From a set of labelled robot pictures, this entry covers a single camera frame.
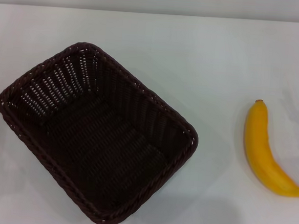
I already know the dark brown woven basket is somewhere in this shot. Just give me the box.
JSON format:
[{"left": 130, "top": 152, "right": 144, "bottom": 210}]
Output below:
[{"left": 0, "top": 36, "right": 204, "bottom": 224}]

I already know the yellow banana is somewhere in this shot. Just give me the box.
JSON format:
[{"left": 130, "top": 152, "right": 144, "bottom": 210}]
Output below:
[{"left": 240, "top": 98, "right": 299, "bottom": 199}]

